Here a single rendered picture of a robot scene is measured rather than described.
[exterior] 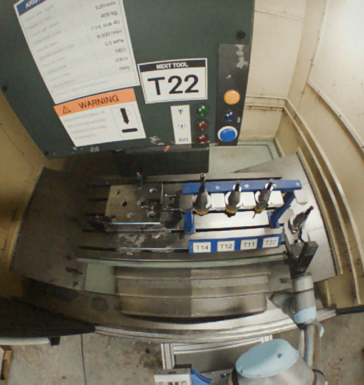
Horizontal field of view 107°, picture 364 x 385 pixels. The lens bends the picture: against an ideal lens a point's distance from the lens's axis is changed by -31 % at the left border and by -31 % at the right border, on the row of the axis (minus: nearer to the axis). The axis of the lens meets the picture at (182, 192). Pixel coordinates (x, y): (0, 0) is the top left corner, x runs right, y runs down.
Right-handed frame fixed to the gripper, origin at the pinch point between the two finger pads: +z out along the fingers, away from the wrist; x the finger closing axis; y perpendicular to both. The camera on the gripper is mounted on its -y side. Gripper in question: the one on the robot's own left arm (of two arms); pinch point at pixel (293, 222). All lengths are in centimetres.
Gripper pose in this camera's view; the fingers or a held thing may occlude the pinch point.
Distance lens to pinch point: 74.6
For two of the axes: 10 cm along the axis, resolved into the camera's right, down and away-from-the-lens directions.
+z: 0.0, -8.5, 5.2
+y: 0.6, 5.2, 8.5
